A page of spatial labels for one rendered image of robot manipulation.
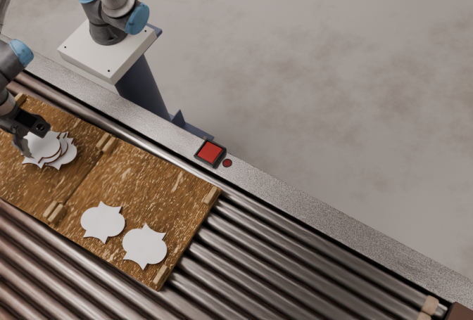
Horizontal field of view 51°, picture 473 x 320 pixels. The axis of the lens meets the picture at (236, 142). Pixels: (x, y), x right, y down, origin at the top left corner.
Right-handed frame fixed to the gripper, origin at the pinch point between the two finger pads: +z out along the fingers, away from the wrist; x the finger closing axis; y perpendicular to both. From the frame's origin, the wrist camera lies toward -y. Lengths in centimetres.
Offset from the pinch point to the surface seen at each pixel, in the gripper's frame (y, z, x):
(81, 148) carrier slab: -10.2, 4.9, -5.5
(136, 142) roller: -25.5, 6.7, -15.4
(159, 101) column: 3, 51, -55
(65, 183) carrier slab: -13.4, 4.9, 7.3
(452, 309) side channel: -129, 4, -5
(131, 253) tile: -45.9, 3.9, 17.7
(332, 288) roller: -101, 7, 3
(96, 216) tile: -29.6, 3.9, 12.8
